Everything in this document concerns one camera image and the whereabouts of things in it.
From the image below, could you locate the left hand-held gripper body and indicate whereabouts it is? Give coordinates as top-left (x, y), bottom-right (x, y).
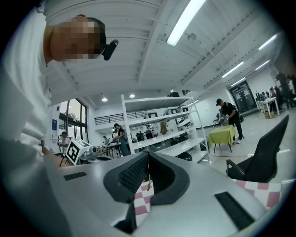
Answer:
top-left (65, 138), bottom-right (113, 166)

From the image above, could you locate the black balcony railing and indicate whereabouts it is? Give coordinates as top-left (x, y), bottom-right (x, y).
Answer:
top-left (94, 113), bottom-right (124, 126)

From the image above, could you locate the person's head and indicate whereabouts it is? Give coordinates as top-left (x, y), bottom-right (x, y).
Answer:
top-left (44, 14), bottom-right (107, 67)

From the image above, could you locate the black framed window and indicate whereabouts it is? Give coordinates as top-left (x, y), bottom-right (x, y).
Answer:
top-left (59, 98), bottom-right (89, 142)

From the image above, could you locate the black double door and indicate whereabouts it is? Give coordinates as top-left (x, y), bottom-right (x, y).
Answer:
top-left (228, 81), bottom-right (258, 114)

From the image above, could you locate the white long desk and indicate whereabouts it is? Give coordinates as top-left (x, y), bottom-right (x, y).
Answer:
top-left (256, 97), bottom-right (281, 117)

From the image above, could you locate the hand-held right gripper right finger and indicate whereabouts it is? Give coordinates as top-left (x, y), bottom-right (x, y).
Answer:
top-left (148, 151), bottom-right (190, 206)

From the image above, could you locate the black office chair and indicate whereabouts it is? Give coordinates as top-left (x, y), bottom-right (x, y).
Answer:
top-left (225, 114), bottom-right (290, 183)

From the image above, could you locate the white metal shelf rack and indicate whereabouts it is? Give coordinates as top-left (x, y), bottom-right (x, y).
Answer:
top-left (121, 94), bottom-right (210, 163)

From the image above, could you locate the person's white shirt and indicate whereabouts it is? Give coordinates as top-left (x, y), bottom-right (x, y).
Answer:
top-left (0, 0), bottom-right (54, 155)

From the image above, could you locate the person's left forearm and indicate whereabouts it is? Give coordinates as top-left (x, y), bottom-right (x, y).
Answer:
top-left (39, 140), bottom-right (68, 168)

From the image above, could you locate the black head-worn camera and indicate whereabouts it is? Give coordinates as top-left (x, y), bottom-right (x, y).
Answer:
top-left (101, 39), bottom-right (119, 62)

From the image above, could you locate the pink white checkered mat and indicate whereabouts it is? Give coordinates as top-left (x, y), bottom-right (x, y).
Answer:
top-left (134, 179), bottom-right (283, 227)

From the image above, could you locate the green cloth table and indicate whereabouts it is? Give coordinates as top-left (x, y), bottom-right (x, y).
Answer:
top-left (209, 125), bottom-right (237, 154)

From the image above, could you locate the long ceiling light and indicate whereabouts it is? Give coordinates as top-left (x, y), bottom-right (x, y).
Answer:
top-left (166, 0), bottom-right (207, 46)
top-left (258, 34), bottom-right (278, 51)
top-left (221, 61), bottom-right (245, 79)

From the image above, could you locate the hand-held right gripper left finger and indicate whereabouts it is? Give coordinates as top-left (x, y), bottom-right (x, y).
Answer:
top-left (103, 151), bottom-right (149, 234)

